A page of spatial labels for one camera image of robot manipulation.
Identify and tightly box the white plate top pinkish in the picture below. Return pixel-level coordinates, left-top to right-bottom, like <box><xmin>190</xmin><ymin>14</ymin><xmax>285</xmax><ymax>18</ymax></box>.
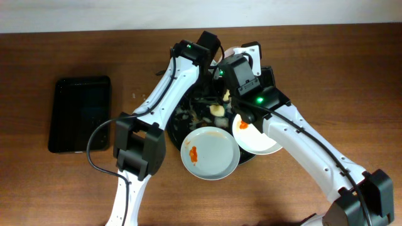
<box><xmin>224</xmin><ymin>46</ymin><xmax>241</xmax><ymax>58</ymax></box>

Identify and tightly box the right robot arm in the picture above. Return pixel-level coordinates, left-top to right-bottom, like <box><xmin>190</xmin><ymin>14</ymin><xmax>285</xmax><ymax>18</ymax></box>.
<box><xmin>218</xmin><ymin>53</ymin><xmax>394</xmax><ymax>226</ymax></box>

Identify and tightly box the yellow sponge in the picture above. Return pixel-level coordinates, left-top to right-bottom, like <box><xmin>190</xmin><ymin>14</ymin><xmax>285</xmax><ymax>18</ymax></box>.
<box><xmin>209</xmin><ymin>90</ymin><xmax>231</xmax><ymax>117</ymax></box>

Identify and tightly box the black cable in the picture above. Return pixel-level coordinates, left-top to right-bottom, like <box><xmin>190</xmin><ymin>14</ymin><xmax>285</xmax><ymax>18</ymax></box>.
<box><xmin>212</xmin><ymin>51</ymin><xmax>261</xmax><ymax>125</ymax></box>
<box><xmin>85</xmin><ymin>46</ymin><xmax>225</xmax><ymax>226</ymax></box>

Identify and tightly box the light blue plate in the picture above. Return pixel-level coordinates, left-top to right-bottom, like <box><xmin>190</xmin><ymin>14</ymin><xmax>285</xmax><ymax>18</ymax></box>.
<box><xmin>180</xmin><ymin>127</ymin><xmax>241</xmax><ymax>181</ymax></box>

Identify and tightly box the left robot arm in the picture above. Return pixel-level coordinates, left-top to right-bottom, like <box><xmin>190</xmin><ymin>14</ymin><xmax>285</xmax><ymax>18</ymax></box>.
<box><xmin>107</xmin><ymin>31</ymin><xmax>221</xmax><ymax>225</ymax></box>

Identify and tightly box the black round tray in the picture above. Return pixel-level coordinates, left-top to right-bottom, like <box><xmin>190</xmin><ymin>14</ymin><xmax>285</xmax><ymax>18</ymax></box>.
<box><xmin>166</xmin><ymin>79</ymin><xmax>236</xmax><ymax>149</ymax></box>

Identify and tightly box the left black cable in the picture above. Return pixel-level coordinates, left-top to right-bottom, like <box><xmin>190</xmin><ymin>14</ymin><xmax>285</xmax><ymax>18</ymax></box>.
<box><xmin>85</xmin><ymin>46</ymin><xmax>225</xmax><ymax>226</ymax></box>

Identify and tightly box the right black cable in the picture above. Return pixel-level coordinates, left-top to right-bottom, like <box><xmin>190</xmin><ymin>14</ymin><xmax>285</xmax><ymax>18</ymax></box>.
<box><xmin>212</xmin><ymin>51</ymin><xmax>261</xmax><ymax>125</ymax></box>

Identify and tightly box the black rectangular tray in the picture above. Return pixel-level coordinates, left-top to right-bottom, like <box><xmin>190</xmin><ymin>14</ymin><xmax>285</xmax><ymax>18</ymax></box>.
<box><xmin>48</xmin><ymin>75</ymin><xmax>111</xmax><ymax>154</ymax></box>

